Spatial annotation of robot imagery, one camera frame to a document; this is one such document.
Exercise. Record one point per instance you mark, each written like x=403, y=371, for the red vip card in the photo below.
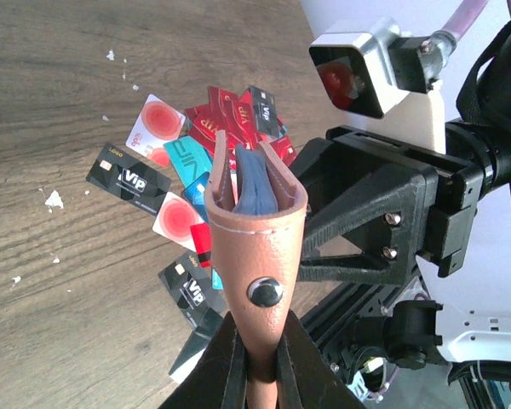
x=237, y=114
x=204, y=125

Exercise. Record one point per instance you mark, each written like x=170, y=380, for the red VIP card behind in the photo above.
x=237, y=114

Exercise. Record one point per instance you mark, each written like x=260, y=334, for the black VIP card left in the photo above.
x=130, y=180

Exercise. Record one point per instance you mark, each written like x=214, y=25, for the black VIP logo card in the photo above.
x=264, y=107

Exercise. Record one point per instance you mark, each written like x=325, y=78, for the red stripe card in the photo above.
x=201, y=237

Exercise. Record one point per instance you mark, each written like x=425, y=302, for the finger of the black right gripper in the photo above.
x=370, y=234

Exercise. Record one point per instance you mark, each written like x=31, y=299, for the black card right bottom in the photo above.
x=195, y=346

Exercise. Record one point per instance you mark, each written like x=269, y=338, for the black VIP card lower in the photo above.
x=190, y=286

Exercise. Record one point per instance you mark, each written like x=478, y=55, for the white red circle card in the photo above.
x=157, y=124
x=174, y=221

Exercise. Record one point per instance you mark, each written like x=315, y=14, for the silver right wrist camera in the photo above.
x=368, y=70

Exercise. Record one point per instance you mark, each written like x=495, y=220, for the teal VIP card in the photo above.
x=189, y=158

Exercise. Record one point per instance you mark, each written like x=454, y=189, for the red VIP card front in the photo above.
x=204, y=125

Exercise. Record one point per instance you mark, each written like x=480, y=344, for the black aluminium frame rail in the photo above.
x=328, y=321

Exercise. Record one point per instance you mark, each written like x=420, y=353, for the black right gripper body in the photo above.
x=326, y=167

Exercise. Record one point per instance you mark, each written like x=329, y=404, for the white red circle card lower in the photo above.
x=174, y=221

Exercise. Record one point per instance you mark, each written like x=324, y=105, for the blue VIP card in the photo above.
x=194, y=194

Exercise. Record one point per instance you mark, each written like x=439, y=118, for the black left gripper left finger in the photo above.
x=219, y=379

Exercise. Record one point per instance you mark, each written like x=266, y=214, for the plain red card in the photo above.
x=284, y=149

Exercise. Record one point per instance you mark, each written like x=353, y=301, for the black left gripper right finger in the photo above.
x=303, y=379

